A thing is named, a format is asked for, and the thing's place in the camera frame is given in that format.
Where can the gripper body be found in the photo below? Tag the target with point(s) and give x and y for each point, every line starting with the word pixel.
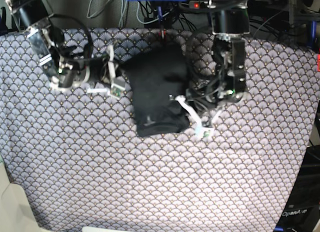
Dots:
pixel 204 100
pixel 73 73

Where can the black T-shirt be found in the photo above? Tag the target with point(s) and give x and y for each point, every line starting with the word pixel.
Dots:
pixel 154 76

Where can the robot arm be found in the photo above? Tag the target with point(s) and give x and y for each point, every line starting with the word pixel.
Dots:
pixel 47 40
pixel 229 24

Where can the orange and black clamp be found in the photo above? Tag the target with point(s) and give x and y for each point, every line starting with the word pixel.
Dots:
pixel 162 34

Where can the patterned fan-print tablecloth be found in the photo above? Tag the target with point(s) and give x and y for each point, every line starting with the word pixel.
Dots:
pixel 81 163

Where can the black power strip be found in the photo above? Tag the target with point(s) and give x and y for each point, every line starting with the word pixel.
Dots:
pixel 198 5

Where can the blue clamp right edge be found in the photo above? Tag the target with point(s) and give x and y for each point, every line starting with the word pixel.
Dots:
pixel 311 33

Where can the orange clamp right edge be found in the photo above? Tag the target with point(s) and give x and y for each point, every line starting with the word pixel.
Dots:
pixel 318 62

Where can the black OpenArm box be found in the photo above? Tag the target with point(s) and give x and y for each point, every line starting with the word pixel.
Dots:
pixel 302 212

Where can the beige plastic bin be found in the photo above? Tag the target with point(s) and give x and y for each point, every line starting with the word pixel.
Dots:
pixel 15 212

